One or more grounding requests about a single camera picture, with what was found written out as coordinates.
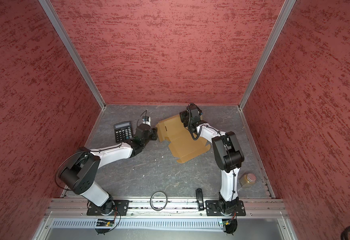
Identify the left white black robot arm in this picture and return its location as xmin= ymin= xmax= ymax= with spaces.
xmin=57 ymin=124 xmax=158 ymax=212

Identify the brown cardboard box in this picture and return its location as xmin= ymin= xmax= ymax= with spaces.
xmin=156 ymin=115 xmax=211 ymax=164

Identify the jar with pink lid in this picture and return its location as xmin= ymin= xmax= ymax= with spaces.
xmin=239 ymin=173 xmax=257 ymax=189

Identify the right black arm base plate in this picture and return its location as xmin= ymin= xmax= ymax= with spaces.
xmin=205 ymin=200 xmax=246 ymax=217

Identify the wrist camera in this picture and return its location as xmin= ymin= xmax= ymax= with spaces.
xmin=187 ymin=103 xmax=200 ymax=119
xmin=142 ymin=116 xmax=151 ymax=126

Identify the aluminium front rail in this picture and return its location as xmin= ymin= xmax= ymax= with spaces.
xmin=44 ymin=197 xmax=290 ymax=219

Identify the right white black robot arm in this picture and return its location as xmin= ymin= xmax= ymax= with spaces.
xmin=179 ymin=104 xmax=245 ymax=215

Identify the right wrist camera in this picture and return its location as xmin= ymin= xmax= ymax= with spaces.
xmin=187 ymin=103 xmax=200 ymax=119

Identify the white perforated cable duct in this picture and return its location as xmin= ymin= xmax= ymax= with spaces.
xmin=50 ymin=218 xmax=223 ymax=231

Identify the black desk calculator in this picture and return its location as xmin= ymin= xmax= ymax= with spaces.
xmin=114 ymin=121 xmax=133 ymax=143

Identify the black rubber ring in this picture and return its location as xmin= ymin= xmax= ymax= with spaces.
xmin=149 ymin=190 xmax=168 ymax=212

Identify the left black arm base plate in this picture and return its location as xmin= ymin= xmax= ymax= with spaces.
xmin=87 ymin=200 xmax=130 ymax=217

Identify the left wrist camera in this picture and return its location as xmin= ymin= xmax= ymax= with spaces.
xmin=142 ymin=116 xmax=151 ymax=126

